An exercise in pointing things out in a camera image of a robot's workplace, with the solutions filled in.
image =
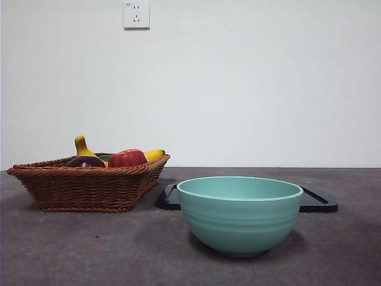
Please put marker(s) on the red apple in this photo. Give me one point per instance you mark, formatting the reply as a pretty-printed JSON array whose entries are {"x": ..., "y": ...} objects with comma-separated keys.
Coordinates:
[{"x": 126, "y": 158}]

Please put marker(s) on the dark rectangular tray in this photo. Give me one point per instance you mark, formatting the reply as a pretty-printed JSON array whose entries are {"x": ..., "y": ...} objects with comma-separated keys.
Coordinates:
[{"x": 317, "y": 205}]

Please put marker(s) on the dark purple plum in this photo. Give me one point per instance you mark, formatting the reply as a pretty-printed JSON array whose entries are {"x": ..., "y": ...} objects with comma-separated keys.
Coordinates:
[{"x": 84, "y": 161}]

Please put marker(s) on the white wall socket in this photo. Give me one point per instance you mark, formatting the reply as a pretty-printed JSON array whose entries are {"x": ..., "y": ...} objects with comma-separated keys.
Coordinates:
[{"x": 137, "y": 15}]

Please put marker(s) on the brown wicker basket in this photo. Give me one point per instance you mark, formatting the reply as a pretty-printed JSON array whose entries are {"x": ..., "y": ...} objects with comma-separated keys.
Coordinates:
[{"x": 83, "y": 190}]

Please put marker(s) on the yellow banana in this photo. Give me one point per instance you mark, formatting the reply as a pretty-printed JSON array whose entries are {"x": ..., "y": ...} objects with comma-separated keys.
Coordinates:
[{"x": 81, "y": 147}]

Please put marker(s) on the teal ribbed bowl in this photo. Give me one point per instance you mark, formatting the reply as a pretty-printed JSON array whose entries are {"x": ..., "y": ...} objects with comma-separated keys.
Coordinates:
[{"x": 241, "y": 223}]

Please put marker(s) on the green avocado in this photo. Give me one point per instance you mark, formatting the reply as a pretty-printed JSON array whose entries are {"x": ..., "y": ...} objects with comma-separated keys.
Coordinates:
[{"x": 104, "y": 156}]

